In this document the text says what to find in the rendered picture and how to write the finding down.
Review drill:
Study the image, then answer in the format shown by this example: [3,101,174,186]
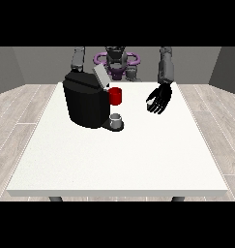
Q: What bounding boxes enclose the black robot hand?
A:
[145,82,173,115]

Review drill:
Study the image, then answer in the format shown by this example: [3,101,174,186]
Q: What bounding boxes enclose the red pod holder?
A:
[107,86,124,107]

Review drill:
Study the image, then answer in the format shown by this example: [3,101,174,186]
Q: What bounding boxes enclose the pale grey machine lid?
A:
[91,63,111,88]

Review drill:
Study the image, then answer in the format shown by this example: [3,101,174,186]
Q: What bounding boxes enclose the black coffee machine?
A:
[62,71,125,132]

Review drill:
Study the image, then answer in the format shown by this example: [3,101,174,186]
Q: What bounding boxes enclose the small grey cup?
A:
[108,112,124,129]

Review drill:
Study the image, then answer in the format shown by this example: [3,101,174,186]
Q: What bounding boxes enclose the grey robot trunk purple rings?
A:
[93,46,143,82]

